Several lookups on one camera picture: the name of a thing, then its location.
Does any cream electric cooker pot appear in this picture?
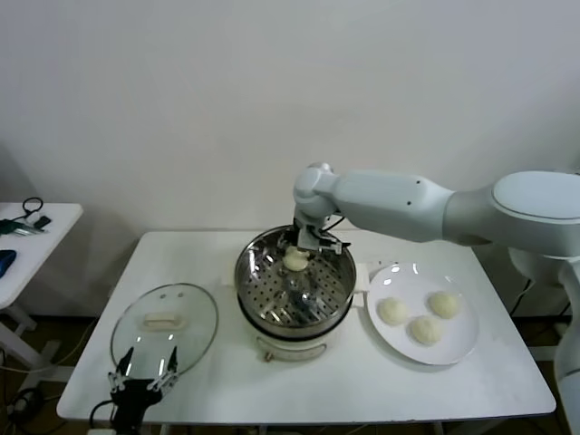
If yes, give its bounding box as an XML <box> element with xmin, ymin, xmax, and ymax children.
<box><xmin>220</xmin><ymin>258</ymin><xmax>369</xmax><ymax>364</ymax></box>

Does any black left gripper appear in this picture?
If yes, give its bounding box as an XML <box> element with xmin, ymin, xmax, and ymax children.
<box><xmin>107</xmin><ymin>345</ymin><xmax>179</xmax><ymax>430</ymax></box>

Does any glass lid with cream handle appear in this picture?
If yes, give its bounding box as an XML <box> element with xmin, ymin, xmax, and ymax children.
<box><xmin>110</xmin><ymin>283</ymin><xmax>220</xmax><ymax>381</ymax></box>

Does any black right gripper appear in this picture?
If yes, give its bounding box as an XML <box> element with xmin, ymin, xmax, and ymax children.
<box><xmin>276</xmin><ymin>217</ymin><xmax>319</xmax><ymax>263</ymax></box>

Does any yellowish floor cable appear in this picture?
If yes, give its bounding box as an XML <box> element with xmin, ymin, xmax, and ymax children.
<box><xmin>0</xmin><ymin>316</ymin><xmax>99</xmax><ymax>375</ymax></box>

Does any perforated steel steamer basket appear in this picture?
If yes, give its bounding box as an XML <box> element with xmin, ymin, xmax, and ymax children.
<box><xmin>234</xmin><ymin>225</ymin><xmax>358</xmax><ymax>332</ymax></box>

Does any green handled tool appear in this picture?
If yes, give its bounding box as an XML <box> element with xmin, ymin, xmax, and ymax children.
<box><xmin>0</xmin><ymin>218</ymin><xmax>49</xmax><ymax>238</ymax></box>

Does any black floor cable bundle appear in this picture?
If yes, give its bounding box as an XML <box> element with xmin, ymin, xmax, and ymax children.
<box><xmin>5</xmin><ymin>387</ymin><xmax>47</xmax><ymax>416</ymax></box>

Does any white round plate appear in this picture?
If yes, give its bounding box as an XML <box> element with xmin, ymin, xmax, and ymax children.
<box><xmin>365</xmin><ymin>262</ymin><xmax>480</xmax><ymax>366</ymax></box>

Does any white steamed baozi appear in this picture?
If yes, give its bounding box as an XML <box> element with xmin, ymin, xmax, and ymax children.
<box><xmin>409</xmin><ymin>315</ymin><xmax>444</xmax><ymax>347</ymax></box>
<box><xmin>427</xmin><ymin>291</ymin><xmax>462</xmax><ymax>320</ymax></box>
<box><xmin>377</xmin><ymin>296</ymin><xmax>411</xmax><ymax>327</ymax></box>
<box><xmin>283</xmin><ymin>246</ymin><xmax>310</xmax><ymax>273</ymax></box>

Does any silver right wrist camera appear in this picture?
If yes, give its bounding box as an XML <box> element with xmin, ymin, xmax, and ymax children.
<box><xmin>312</xmin><ymin>228</ymin><xmax>344</xmax><ymax>256</ymax></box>

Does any blue computer mouse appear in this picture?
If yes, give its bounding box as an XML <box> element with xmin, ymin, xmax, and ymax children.
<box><xmin>0</xmin><ymin>249</ymin><xmax>18</xmax><ymax>279</ymax></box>

